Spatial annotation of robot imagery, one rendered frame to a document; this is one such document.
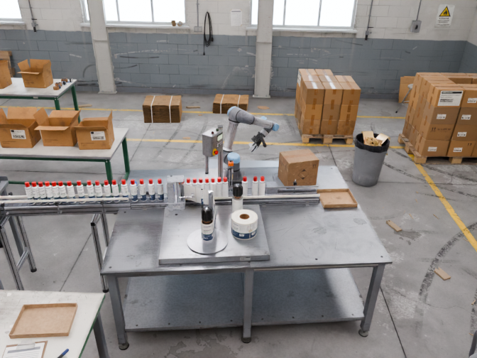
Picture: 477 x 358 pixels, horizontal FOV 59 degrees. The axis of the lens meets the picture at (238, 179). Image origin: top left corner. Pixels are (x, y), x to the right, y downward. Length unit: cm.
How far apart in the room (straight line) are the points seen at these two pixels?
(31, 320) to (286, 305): 192
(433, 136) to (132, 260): 476
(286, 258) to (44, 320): 165
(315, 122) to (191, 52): 321
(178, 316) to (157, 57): 630
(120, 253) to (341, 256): 163
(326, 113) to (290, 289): 364
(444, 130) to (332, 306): 368
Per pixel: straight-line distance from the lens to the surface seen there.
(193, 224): 342
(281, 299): 375
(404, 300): 434
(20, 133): 525
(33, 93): 715
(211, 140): 346
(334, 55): 893
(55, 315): 301
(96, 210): 383
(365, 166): 578
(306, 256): 323
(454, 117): 666
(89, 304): 302
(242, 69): 885
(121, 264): 320
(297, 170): 391
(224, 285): 384
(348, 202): 393
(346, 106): 685
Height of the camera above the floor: 288
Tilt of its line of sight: 30 degrees down
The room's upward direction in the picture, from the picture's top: 1 degrees clockwise
